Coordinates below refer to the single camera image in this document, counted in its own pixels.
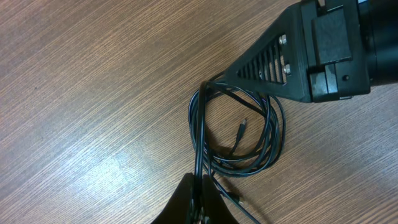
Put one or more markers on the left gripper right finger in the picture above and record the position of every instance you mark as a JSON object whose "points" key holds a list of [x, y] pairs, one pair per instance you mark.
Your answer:
{"points": [[215, 210]]}

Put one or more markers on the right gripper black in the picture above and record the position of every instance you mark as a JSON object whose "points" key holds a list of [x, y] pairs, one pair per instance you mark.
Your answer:
{"points": [[329, 36]]}

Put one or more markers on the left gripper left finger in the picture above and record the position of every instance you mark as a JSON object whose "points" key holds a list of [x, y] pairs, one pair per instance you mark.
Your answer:
{"points": [[178, 208]]}

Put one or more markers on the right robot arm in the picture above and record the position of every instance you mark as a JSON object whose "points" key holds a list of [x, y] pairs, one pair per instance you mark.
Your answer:
{"points": [[378, 25]]}

